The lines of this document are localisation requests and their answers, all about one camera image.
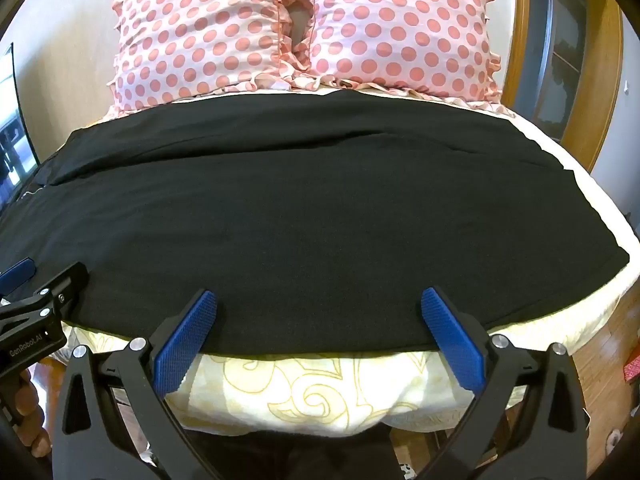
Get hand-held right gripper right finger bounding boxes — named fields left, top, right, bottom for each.
left=420, top=286, right=588, bottom=480

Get pink polka dot pillow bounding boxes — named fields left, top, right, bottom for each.
left=107, top=0, right=313, bottom=113
left=285, top=0, right=516, bottom=116

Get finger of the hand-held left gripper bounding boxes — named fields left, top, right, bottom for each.
left=0, top=261, right=90, bottom=333
left=0, top=257, right=37, bottom=297

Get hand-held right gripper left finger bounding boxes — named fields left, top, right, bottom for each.
left=52, top=289, right=221, bottom=480

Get yellow patterned bed sheet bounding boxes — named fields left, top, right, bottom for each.
left=65, top=85, right=640, bottom=436

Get person's left hand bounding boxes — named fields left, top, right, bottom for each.
left=9, top=367, right=53, bottom=458

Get black pants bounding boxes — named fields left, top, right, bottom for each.
left=0, top=91, right=630, bottom=353

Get dark glass cabinet door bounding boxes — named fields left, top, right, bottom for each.
left=530, top=0, right=588, bottom=141

